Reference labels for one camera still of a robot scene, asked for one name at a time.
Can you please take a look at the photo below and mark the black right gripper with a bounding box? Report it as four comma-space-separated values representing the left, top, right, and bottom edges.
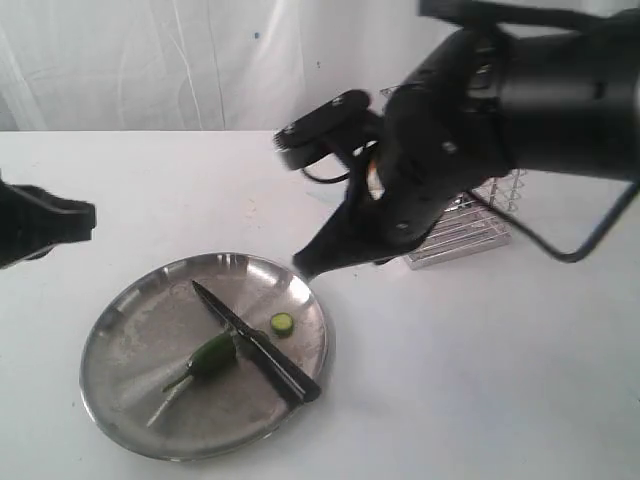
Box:
293, 84, 512, 276

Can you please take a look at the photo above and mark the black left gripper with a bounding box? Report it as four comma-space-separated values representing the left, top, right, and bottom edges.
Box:
1, 182, 95, 269

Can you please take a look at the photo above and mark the black handled knife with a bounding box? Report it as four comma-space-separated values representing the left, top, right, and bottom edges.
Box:
191, 280, 322, 403

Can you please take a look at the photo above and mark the green jalapeno pepper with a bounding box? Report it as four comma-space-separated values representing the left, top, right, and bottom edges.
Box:
162, 332, 237, 392

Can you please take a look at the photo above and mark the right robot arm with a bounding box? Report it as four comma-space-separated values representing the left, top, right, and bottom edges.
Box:
278, 1, 639, 278

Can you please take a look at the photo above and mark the round green cucumber slice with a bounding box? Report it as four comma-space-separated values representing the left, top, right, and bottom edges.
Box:
270, 312, 295, 338

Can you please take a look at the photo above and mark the round stainless steel plate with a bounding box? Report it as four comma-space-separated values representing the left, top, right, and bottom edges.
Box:
80, 252, 330, 461

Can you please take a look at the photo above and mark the white backdrop curtain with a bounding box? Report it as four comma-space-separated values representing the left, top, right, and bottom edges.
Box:
1, 1, 453, 131

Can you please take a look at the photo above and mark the chrome wire utensil holder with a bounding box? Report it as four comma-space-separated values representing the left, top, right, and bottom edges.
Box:
372, 83, 514, 268

